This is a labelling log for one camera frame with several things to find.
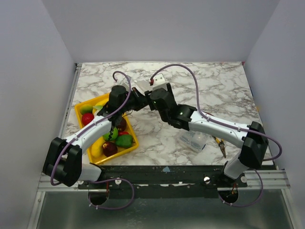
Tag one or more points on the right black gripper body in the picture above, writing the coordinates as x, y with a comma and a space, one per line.
147, 94

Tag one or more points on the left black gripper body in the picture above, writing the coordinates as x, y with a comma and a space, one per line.
135, 102

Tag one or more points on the green striped ball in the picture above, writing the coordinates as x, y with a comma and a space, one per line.
112, 135

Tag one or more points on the clear zip top bag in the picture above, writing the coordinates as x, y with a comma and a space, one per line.
142, 86

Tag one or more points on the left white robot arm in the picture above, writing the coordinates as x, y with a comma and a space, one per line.
63, 162

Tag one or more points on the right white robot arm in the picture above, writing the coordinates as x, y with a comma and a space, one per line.
250, 139

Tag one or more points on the clear plastic parts box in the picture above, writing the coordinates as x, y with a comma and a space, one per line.
193, 140

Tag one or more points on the dark red apple rear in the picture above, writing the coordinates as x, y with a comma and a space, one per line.
122, 125

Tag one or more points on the dark red apple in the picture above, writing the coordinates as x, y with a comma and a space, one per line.
122, 125
109, 148

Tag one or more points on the green mango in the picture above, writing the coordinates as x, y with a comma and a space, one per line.
86, 108

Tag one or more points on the red chili pepper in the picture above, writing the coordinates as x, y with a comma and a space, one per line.
120, 133

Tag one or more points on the red tomato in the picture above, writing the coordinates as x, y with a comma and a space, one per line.
87, 118

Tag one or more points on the yellow plastic tray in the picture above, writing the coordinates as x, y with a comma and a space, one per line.
121, 151

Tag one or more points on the green bell pepper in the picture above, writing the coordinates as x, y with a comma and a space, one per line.
124, 141

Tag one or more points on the dark red apple front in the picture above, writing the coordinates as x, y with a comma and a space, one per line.
109, 148

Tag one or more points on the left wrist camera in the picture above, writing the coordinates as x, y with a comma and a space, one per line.
126, 82

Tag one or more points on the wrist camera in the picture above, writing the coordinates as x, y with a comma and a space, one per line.
126, 82
159, 82

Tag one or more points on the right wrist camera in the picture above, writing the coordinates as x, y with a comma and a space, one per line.
159, 82

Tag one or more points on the yellow handled pliers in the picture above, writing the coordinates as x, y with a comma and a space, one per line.
221, 145

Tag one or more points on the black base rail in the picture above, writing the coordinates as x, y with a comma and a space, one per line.
123, 182

